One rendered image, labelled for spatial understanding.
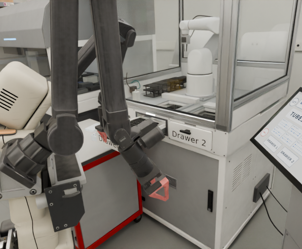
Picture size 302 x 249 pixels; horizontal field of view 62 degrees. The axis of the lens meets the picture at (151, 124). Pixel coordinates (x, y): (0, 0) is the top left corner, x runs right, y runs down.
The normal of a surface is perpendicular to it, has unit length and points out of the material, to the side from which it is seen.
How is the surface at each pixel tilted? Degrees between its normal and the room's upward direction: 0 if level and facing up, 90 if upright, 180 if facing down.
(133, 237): 0
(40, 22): 69
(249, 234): 0
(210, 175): 90
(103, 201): 90
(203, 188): 90
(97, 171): 90
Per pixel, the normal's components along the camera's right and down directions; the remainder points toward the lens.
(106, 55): 0.34, 0.33
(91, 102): 0.72, 0.22
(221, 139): -0.69, 0.29
